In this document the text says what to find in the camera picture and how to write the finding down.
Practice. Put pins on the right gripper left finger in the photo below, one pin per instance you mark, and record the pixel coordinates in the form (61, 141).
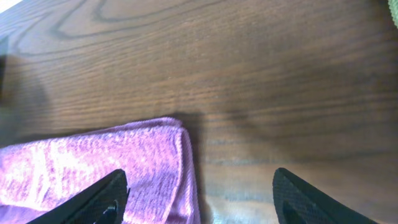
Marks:
(103, 202)

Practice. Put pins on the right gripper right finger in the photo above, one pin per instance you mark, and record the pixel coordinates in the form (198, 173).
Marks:
(297, 201)

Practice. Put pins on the purple microfiber cloth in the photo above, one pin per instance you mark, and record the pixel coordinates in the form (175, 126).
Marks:
(155, 154)

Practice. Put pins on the flat green cloth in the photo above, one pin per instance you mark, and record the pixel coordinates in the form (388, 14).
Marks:
(393, 7)

